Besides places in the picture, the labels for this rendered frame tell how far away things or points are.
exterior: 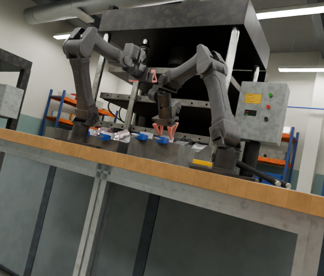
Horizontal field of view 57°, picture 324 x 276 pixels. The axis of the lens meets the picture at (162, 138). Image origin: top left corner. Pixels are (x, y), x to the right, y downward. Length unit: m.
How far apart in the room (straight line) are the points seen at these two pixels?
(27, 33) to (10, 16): 0.57
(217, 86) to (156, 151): 0.46
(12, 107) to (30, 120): 3.75
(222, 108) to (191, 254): 0.58
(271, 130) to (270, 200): 1.41
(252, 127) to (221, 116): 1.17
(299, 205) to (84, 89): 0.85
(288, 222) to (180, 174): 0.26
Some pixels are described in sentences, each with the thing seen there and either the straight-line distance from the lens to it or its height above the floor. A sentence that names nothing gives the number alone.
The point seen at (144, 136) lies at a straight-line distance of 1.33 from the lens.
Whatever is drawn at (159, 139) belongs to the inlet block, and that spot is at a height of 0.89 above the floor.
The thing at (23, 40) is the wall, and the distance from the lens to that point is 9.17.
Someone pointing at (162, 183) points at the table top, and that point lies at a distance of 0.79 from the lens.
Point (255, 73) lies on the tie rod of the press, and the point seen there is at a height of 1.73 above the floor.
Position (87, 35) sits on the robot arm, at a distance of 1.18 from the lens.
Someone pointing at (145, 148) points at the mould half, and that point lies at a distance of 1.34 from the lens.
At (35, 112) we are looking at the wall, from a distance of 9.28.
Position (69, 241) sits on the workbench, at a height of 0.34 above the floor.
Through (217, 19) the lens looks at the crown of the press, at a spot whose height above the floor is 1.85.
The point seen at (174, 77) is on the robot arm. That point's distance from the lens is 1.20.
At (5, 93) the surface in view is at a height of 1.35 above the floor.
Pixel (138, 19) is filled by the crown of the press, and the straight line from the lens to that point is 2.63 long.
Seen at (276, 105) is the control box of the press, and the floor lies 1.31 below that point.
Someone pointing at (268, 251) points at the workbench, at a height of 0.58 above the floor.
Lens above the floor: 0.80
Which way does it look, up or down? 5 degrees up
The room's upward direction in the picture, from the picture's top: 12 degrees clockwise
